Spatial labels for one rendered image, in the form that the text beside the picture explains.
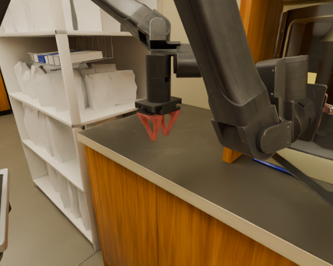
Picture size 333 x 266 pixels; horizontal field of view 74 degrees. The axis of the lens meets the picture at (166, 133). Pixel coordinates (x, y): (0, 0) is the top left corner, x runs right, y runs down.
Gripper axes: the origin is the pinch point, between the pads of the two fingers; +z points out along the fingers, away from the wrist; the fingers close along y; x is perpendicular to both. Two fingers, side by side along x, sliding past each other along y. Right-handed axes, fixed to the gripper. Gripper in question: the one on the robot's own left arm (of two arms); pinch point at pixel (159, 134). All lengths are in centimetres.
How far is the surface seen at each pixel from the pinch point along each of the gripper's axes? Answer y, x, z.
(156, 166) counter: 6.5, 8.0, 15.5
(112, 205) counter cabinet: 6, 37, 48
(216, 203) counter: 3.9, -15.7, 15.6
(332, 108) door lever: 11.5, -32.5, -10.8
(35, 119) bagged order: 15, 148, 33
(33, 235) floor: -13, 116, 109
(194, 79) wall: 76, 43, 0
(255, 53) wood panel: 31.5, -9.2, -18.9
